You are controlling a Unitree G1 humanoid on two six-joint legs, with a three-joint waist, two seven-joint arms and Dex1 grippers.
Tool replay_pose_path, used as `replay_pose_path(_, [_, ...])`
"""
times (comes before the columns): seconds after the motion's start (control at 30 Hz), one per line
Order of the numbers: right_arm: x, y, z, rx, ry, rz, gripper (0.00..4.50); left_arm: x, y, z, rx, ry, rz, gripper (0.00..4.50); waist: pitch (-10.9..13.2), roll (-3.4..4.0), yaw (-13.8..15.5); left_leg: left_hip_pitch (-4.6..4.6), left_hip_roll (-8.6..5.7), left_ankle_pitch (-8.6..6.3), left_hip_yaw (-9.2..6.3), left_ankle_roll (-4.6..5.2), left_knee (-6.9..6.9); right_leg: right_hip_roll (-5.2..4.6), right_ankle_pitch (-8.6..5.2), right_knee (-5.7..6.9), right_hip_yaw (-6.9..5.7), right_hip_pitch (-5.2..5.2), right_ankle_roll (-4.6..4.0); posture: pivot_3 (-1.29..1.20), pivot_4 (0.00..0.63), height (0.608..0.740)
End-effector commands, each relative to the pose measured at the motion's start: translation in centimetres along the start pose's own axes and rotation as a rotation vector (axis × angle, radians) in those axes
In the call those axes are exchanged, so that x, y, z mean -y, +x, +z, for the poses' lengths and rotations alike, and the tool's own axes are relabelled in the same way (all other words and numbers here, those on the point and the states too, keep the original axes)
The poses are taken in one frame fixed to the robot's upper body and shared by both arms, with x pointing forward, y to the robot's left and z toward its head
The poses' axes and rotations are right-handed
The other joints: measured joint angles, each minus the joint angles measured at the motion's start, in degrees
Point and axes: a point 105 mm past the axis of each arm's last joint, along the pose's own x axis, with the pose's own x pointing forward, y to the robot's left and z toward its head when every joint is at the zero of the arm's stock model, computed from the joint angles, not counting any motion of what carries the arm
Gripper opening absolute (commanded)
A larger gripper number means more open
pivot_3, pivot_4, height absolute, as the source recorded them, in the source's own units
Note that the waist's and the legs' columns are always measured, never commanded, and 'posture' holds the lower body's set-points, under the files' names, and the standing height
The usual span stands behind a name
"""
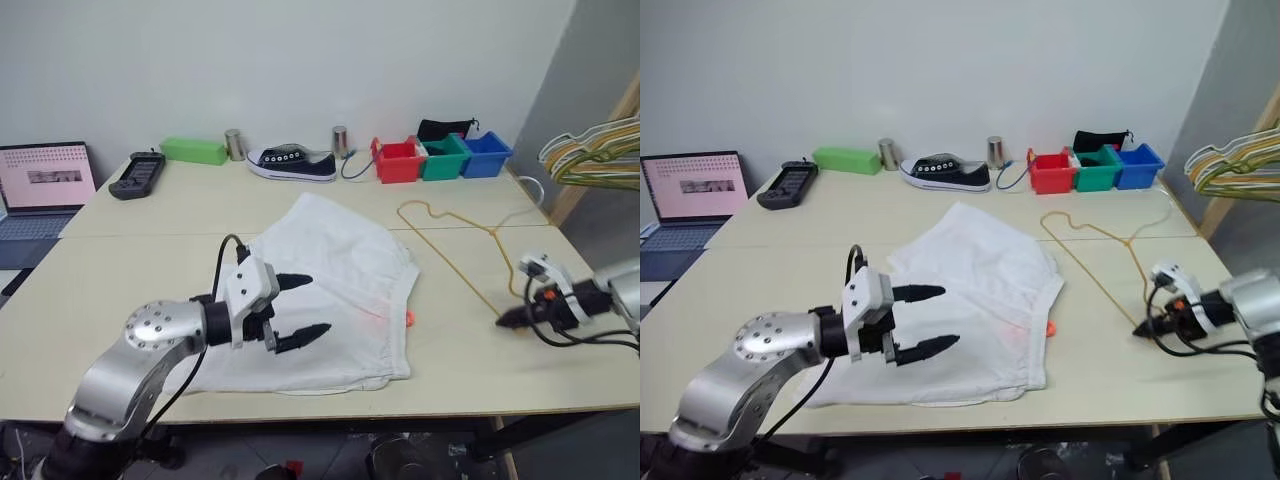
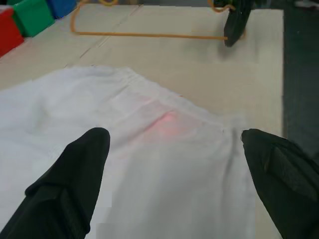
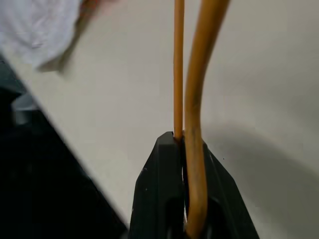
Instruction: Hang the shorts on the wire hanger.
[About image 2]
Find orange wire hanger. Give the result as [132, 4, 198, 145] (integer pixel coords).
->
[70, 0, 247, 41]

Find red plastic bin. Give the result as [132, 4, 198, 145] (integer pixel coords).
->
[0, 6, 25, 58]

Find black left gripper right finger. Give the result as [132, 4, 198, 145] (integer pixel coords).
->
[241, 128, 319, 239]

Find white shorts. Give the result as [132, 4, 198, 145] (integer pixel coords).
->
[0, 65, 284, 239]

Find blue plastic bin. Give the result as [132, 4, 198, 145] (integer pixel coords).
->
[47, 0, 82, 20]

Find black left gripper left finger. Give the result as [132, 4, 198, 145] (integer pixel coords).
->
[0, 127, 111, 239]

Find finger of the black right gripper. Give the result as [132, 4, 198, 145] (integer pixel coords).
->
[224, 0, 253, 48]

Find green plastic bin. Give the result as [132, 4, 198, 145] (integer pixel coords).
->
[12, 0, 56, 38]

